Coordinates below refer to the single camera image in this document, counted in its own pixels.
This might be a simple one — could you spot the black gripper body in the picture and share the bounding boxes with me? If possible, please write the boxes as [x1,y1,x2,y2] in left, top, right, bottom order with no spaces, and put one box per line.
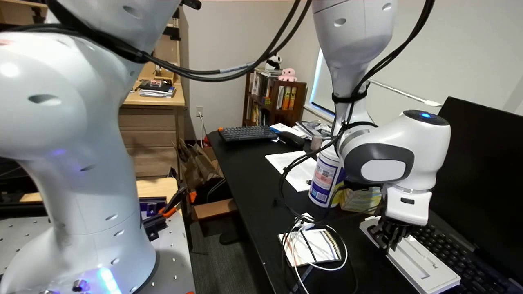
[379,216,412,237]

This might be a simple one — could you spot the white headphone box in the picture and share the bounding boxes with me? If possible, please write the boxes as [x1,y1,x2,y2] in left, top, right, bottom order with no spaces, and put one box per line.
[358,216,462,294]

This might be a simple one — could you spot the brown cardboard box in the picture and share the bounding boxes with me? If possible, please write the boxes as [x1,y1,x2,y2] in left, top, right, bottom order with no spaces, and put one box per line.
[193,196,237,220]

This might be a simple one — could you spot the tan wooden box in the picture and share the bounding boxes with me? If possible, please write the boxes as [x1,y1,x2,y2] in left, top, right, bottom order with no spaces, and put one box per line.
[135,176,181,204]

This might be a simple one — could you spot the small white striped packet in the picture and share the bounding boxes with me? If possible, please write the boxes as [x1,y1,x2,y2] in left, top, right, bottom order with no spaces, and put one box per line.
[276,227,343,268]

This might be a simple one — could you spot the white wipes canister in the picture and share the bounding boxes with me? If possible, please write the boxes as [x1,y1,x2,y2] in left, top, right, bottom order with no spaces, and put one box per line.
[307,145,348,209]

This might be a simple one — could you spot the printed paper sheet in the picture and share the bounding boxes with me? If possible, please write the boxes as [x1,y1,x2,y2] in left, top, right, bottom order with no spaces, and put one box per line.
[265,150,320,193]

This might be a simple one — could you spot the stack of white papers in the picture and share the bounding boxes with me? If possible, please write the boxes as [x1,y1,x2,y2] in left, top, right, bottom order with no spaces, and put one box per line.
[268,121,314,142]

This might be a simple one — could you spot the dark wooden bookshelf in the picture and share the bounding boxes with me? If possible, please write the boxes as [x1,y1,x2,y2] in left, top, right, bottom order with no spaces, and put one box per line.
[242,70,309,129]

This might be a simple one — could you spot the black keyboard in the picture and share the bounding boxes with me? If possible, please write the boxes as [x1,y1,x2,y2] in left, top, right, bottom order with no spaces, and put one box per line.
[217,126,281,145]

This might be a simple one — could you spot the pink plush toy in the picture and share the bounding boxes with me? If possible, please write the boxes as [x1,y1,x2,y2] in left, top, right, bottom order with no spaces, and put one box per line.
[276,67,299,83]

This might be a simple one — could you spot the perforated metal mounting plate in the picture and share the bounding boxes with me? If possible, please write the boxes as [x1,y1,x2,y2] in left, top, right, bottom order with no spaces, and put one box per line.
[0,209,197,294]

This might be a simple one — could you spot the light wooden desk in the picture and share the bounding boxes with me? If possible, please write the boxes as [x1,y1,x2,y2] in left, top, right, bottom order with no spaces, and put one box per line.
[117,0,188,180]

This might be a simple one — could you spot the stack of books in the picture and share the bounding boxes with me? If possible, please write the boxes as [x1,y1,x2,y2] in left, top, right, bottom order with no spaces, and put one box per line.
[134,78,176,100]

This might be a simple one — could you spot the thin white cable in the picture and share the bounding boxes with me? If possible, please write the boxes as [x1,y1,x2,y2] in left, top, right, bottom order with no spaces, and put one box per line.
[282,212,349,274]

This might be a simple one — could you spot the orange handled tool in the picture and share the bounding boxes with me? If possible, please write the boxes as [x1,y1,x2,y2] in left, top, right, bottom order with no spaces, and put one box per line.
[162,186,199,219]

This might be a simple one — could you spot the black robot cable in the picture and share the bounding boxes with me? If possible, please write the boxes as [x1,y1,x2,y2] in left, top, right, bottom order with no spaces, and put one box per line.
[0,0,438,178]

